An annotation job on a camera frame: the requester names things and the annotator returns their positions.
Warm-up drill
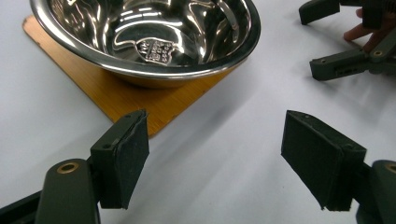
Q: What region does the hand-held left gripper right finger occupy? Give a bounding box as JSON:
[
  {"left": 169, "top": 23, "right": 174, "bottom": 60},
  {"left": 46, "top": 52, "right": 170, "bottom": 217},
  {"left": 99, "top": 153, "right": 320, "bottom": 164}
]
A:
[{"left": 280, "top": 109, "right": 368, "bottom": 213}]

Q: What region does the stainless steel bowl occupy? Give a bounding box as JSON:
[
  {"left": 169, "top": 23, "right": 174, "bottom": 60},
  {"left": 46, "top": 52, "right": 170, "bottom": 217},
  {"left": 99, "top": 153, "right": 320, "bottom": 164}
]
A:
[{"left": 29, "top": 0, "right": 262, "bottom": 90}]

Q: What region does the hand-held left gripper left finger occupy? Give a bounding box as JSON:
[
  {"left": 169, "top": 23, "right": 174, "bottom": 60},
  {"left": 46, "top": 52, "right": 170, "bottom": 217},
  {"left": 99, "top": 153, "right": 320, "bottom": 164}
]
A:
[{"left": 90, "top": 108, "right": 150, "bottom": 210}]

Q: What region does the square wooden trivet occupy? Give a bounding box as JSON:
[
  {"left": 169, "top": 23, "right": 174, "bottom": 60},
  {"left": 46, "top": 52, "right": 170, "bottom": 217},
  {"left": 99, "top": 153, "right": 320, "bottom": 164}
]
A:
[{"left": 21, "top": 14, "right": 238, "bottom": 138}]

